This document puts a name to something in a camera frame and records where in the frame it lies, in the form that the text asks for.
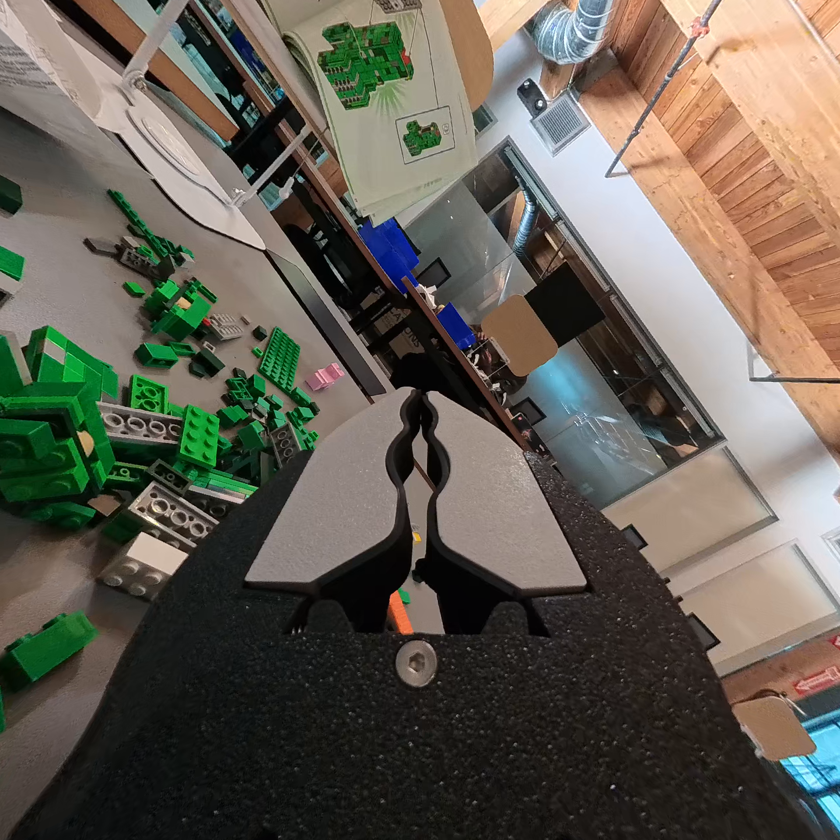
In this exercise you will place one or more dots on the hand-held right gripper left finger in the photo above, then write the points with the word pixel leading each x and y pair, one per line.
pixel 334 512

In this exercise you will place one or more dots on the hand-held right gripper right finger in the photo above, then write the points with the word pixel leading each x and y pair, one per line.
pixel 505 512

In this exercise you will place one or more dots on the pile of green bricks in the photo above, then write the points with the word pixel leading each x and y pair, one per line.
pixel 52 453

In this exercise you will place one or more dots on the wooden book stand white base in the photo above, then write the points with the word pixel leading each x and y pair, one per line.
pixel 197 197

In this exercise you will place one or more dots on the brick building instruction booklet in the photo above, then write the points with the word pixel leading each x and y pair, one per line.
pixel 387 151

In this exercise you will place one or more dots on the white paper bag brick print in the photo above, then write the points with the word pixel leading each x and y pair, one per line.
pixel 39 59

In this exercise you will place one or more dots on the grey desk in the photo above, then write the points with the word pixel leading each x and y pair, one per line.
pixel 65 295

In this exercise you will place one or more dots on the pink brick piece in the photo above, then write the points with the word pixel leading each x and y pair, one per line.
pixel 325 377

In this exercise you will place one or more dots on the large flat green plate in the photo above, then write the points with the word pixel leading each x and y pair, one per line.
pixel 279 361

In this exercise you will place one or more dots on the blue storage bin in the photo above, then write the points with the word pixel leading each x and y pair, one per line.
pixel 456 328
pixel 387 253

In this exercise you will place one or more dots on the white studded brick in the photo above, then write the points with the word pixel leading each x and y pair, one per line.
pixel 141 564

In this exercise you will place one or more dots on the black monitor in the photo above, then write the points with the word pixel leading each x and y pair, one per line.
pixel 568 305

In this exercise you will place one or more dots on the metal ceiling rod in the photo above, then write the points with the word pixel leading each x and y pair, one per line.
pixel 665 85

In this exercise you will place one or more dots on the silver air duct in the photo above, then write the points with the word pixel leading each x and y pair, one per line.
pixel 525 229
pixel 571 29

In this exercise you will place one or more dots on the red wall sign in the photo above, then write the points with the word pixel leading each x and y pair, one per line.
pixel 817 682

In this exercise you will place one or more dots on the wall vent grille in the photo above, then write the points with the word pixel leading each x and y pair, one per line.
pixel 559 123

